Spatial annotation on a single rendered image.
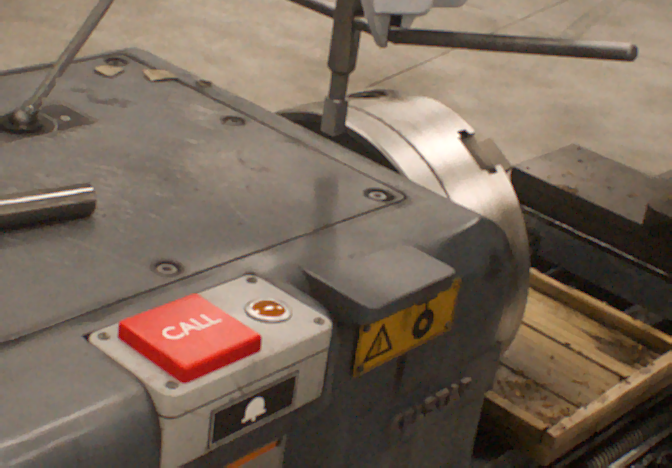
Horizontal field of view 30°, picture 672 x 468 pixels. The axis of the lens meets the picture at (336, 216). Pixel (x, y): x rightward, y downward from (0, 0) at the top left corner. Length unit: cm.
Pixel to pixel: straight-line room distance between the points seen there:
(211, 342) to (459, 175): 47
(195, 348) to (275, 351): 5
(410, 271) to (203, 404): 20
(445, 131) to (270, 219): 32
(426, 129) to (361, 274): 34
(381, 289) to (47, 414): 25
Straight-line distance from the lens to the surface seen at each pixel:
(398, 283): 83
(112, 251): 82
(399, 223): 91
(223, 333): 72
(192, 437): 72
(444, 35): 89
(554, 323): 159
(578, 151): 190
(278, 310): 77
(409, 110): 117
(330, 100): 96
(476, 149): 118
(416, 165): 110
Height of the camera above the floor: 165
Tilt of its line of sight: 26 degrees down
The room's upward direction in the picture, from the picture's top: 9 degrees clockwise
